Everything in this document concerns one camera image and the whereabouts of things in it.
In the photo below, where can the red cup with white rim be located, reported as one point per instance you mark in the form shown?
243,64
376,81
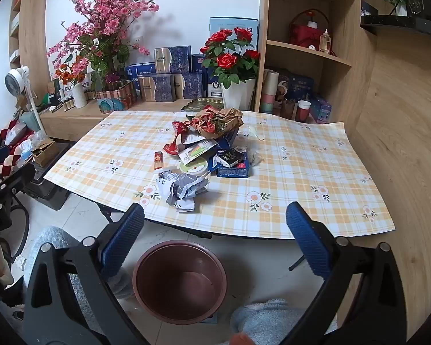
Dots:
303,112

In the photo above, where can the red and white checked cloth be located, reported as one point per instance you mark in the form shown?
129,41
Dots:
7,133

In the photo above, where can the blue red-label carton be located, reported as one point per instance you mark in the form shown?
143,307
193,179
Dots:
233,172

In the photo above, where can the white leaflet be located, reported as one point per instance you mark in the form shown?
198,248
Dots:
197,149

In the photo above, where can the open cardboard box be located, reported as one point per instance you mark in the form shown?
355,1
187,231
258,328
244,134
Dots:
43,152

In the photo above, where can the orange artificial flowers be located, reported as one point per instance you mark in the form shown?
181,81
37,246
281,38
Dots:
70,75

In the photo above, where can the person's leg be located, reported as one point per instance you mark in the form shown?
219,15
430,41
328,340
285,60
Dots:
57,287
283,320

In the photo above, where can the purple blue box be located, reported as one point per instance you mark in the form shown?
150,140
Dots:
321,109

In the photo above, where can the dark blue paper bag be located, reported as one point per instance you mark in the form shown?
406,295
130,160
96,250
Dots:
227,142

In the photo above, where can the brown cup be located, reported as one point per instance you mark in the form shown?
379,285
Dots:
287,109

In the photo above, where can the gold and blue gift box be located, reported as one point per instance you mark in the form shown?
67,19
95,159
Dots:
157,88
172,59
188,85

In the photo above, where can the flat blue box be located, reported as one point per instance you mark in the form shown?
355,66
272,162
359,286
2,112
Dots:
138,70

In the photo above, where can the small red-label box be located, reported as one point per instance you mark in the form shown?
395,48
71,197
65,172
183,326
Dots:
197,63

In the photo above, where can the dark counter shelf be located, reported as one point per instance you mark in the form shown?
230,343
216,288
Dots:
416,25

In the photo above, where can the white standing fan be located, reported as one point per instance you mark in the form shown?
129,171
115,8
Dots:
16,81

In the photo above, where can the dark blue picture box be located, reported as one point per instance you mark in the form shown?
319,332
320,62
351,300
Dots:
298,84

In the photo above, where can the red basket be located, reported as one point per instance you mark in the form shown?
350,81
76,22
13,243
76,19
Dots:
303,36

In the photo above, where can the crumpled brown paper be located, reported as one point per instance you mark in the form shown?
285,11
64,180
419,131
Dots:
222,118

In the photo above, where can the gold tray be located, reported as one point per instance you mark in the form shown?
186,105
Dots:
201,104

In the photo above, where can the wall socket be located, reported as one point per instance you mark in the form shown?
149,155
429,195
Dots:
140,41

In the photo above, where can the orange lighter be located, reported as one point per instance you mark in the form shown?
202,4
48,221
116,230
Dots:
158,160

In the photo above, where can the red rose artificial plant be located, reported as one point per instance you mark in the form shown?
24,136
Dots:
230,61

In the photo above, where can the white ribbed vase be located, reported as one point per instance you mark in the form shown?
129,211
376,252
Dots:
79,97

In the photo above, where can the black storage crate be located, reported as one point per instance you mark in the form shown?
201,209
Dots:
54,187

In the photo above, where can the wooden shelf unit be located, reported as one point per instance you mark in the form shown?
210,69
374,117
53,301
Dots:
359,61

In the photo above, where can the red foil ribbon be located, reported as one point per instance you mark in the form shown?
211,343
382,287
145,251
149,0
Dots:
176,129

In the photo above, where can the person's left leg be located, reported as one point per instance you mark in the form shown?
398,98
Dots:
57,287

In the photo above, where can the crumpled white paper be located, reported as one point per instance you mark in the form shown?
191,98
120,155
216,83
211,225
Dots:
181,187

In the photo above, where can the plaid floral tablecloth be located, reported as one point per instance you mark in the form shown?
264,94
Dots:
273,172

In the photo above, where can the black cigarette box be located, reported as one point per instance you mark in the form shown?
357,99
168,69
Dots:
230,157

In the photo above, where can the white flat floor device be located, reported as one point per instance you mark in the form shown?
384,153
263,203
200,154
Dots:
214,318

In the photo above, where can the white plastic spoon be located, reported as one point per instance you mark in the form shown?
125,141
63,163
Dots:
253,131

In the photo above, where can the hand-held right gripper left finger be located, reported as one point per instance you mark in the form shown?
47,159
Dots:
124,237

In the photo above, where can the row of small brown bottles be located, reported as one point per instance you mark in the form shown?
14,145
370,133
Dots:
65,104

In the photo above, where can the person's right leg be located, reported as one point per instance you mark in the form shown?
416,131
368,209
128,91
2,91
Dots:
283,320

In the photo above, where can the stack of pastel cups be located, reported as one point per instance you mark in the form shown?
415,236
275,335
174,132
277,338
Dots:
269,93

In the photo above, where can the round lidded cup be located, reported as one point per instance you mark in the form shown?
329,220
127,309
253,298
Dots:
194,168

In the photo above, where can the brown plastic bin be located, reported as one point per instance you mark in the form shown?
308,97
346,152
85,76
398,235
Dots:
179,294

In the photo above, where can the pink blossom artificial plant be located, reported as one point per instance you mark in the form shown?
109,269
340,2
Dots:
104,18

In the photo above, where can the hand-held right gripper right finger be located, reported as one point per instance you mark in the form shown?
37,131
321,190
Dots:
309,240

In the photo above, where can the small glass bottle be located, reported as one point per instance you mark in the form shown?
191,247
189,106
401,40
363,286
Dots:
324,43

